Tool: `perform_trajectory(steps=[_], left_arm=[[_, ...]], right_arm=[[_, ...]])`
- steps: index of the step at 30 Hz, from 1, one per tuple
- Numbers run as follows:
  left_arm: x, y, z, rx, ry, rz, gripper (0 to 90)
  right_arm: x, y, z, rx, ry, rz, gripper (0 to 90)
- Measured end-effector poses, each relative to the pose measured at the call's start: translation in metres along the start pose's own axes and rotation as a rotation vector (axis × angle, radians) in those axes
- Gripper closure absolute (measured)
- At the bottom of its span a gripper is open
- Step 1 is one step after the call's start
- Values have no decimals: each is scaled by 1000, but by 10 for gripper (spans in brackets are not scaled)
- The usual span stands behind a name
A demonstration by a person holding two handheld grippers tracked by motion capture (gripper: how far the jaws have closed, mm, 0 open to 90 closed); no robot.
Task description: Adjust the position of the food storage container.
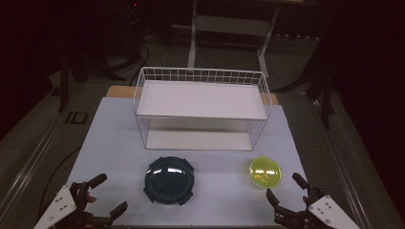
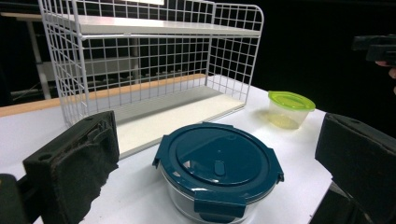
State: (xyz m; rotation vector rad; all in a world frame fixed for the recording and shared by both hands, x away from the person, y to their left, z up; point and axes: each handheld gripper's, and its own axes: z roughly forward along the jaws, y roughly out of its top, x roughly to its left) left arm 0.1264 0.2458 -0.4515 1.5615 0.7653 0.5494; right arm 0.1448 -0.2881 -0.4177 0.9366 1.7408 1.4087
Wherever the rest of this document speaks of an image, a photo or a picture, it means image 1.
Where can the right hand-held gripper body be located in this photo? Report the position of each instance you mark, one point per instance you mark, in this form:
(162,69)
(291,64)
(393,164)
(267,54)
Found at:
(324,211)

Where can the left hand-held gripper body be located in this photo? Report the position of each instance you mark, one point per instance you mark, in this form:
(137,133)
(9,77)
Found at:
(60,203)

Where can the silver metal floor rail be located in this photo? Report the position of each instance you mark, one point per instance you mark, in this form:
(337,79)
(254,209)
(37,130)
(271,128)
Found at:
(31,162)
(340,165)

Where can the dark green round lidded container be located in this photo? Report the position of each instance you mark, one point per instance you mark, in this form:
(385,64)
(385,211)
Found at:
(168,181)

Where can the yellow-green lidded plastic container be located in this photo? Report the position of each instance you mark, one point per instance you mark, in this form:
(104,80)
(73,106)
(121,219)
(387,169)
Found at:
(265,173)

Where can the white metal desk frame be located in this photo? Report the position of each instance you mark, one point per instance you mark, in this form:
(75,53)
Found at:
(234,25)

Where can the person's right hand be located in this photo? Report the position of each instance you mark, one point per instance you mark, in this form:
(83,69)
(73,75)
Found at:
(305,199)

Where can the person's left hand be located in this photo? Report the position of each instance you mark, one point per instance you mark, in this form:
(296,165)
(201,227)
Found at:
(89,199)

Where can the black metal stand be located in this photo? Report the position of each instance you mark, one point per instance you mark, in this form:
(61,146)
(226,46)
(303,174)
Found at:
(327,95)

